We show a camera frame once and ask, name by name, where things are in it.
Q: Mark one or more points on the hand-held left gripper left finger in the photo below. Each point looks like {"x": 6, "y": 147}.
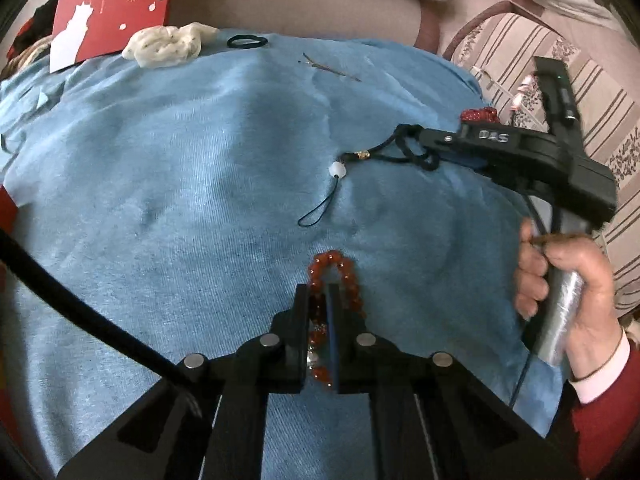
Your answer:
{"x": 302, "y": 320}

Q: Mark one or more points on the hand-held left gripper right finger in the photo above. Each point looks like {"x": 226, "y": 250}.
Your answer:
{"x": 334, "y": 320}

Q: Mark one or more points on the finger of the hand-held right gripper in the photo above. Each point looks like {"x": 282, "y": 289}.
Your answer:
{"x": 490, "y": 142}

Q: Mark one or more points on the person's right forearm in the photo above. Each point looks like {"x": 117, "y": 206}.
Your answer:
{"x": 605, "y": 420}

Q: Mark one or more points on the person's right hand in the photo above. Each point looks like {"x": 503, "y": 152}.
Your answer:
{"x": 597, "y": 305}

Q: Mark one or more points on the red polka dot scrunchie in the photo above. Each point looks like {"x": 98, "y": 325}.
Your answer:
{"x": 480, "y": 115}

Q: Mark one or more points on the striped floral sofa seat cushion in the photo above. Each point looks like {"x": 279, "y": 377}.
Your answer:
{"x": 500, "y": 40}

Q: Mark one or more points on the metal hair pin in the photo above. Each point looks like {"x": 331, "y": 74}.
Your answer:
{"x": 330, "y": 70}

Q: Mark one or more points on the light blue knit blanket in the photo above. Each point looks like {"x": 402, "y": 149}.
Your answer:
{"x": 150, "y": 185}

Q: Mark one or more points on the brown sofa bolster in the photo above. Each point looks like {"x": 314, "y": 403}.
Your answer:
{"x": 300, "y": 0}

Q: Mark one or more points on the cream scrunchie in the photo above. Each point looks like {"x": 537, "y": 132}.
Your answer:
{"x": 165, "y": 45}

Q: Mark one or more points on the red floral gift box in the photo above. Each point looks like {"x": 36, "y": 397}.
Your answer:
{"x": 110, "y": 5}

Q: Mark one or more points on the brown woven basket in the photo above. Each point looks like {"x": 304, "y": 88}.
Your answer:
{"x": 30, "y": 55}

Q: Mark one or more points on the dark cloth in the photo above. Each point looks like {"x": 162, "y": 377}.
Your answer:
{"x": 37, "y": 22}

